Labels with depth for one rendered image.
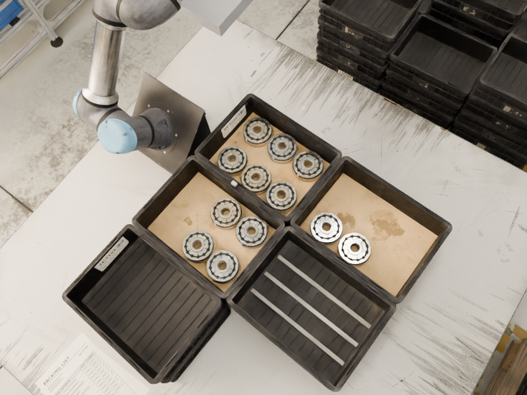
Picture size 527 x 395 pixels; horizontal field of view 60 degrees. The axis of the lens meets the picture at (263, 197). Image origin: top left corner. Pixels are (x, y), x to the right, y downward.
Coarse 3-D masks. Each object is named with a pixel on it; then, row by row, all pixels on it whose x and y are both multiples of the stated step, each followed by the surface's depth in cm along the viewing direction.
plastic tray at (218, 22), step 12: (192, 0) 160; (204, 0) 160; (216, 0) 159; (228, 0) 159; (240, 0) 159; (252, 0) 158; (180, 12) 158; (192, 12) 153; (204, 12) 158; (216, 12) 158; (228, 12) 157; (240, 12) 156; (204, 24) 155; (216, 24) 150; (228, 24) 154
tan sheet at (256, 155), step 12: (240, 132) 165; (276, 132) 164; (228, 144) 163; (240, 144) 163; (300, 144) 161; (216, 156) 162; (252, 156) 161; (264, 156) 160; (276, 168) 158; (288, 168) 158; (324, 168) 157; (240, 180) 158; (276, 180) 157; (288, 180) 156; (300, 180) 156; (300, 192) 155
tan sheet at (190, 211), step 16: (192, 192) 157; (208, 192) 157; (224, 192) 157; (176, 208) 156; (192, 208) 155; (208, 208) 155; (160, 224) 154; (176, 224) 154; (192, 224) 153; (208, 224) 153; (176, 240) 152; (224, 240) 150; (240, 256) 148; (240, 272) 146; (224, 288) 145
